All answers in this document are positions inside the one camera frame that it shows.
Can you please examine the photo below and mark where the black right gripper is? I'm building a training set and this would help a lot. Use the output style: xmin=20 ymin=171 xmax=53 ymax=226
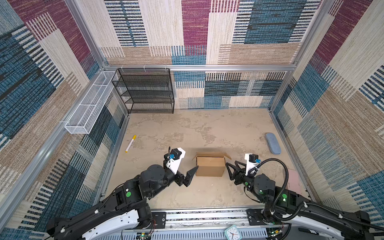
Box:
xmin=225 ymin=160 xmax=266 ymax=203

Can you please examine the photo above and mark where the brown cardboard box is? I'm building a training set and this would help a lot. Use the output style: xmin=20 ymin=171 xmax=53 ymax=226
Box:
xmin=195 ymin=152 xmax=232 ymax=177

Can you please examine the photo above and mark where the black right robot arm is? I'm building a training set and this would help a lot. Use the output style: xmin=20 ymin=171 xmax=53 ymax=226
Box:
xmin=226 ymin=159 xmax=384 ymax=240

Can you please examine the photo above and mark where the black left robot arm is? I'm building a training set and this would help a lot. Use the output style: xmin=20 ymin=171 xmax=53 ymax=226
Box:
xmin=47 ymin=165 xmax=198 ymax=240

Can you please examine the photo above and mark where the blue-grey glasses case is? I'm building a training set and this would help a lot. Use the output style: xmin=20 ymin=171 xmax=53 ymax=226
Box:
xmin=265 ymin=133 xmax=282 ymax=155

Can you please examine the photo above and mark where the pink flat case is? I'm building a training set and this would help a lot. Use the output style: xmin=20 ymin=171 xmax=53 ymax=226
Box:
xmin=287 ymin=169 xmax=305 ymax=195

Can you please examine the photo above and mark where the small teal alarm clock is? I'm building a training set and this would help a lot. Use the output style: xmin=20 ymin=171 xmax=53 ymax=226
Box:
xmin=225 ymin=225 xmax=242 ymax=240

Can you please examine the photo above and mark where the yellow-capped white marker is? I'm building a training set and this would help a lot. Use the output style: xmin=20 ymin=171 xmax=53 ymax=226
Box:
xmin=125 ymin=135 xmax=137 ymax=153

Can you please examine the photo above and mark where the black marker pen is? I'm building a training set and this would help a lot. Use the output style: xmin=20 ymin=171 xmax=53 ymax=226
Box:
xmin=298 ymin=228 xmax=318 ymax=235

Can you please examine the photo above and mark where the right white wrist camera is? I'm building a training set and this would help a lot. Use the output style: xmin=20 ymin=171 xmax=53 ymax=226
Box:
xmin=245 ymin=153 xmax=261 ymax=177

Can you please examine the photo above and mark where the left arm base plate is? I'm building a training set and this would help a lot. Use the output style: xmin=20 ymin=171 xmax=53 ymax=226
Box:
xmin=147 ymin=212 xmax=167 ymax=230

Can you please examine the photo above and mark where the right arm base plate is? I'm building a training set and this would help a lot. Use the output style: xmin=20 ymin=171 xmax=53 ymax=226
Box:
xmin=246 ymin=209 xmax=275 ymax=226

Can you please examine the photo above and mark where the black wire shelf rack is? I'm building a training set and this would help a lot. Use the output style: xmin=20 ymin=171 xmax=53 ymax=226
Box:
xmin=112 ymin=68 xmax=175 ymax=114

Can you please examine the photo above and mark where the white wire mesh basket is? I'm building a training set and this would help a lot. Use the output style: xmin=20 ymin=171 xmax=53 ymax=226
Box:
xmin=65 ymin=71 xmax=115 ymax=135

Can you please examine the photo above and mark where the black corrugated cable conduit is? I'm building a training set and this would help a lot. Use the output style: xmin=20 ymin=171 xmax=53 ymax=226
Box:
xmin=254 ymin=158 xmax=384 ymax=232

